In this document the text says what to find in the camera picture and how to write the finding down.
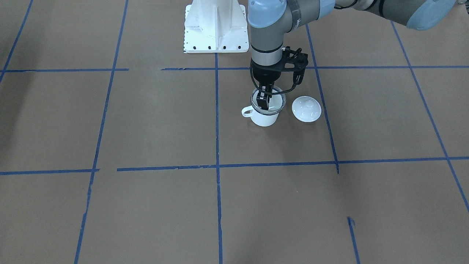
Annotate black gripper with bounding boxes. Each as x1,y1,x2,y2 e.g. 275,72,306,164
251,62,281,111

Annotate white enamel cup lid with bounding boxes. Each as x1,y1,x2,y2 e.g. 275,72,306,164
291,96,322,122

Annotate white enamel cup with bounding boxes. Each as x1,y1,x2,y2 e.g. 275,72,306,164
241,105,279,127

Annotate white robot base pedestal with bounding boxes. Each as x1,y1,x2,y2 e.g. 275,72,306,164
183,0,250,54

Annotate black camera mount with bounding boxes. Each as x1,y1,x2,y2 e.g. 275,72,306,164
280,46,309,86

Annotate clear glass funnel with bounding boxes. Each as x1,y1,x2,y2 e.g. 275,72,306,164
251,89,286,116

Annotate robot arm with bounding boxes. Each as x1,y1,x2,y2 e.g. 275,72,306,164
248,0,455,111

